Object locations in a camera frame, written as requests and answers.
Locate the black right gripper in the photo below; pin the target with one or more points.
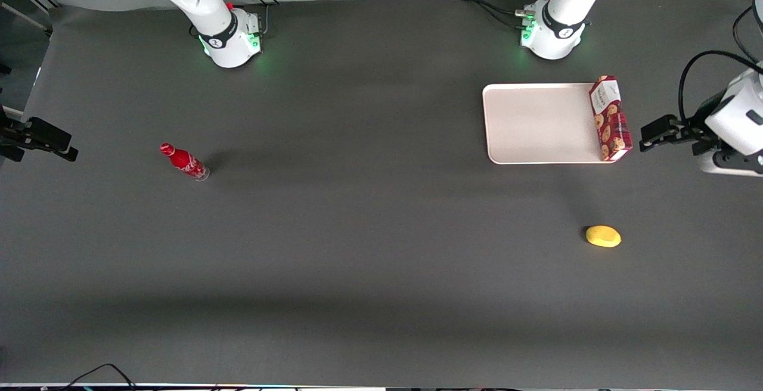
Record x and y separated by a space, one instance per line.
12 136

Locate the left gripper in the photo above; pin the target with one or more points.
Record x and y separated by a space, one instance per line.
707 110

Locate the red cookie box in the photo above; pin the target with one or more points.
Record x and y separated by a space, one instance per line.
611 129

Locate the white rectangular tray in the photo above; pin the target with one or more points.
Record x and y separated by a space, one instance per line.
542 123

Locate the yellow lemon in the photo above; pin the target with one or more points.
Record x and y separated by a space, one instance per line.
603 236

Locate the red cola bottle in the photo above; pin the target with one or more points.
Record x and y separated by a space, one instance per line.
183 161

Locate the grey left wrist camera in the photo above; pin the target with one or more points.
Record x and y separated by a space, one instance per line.
730 167

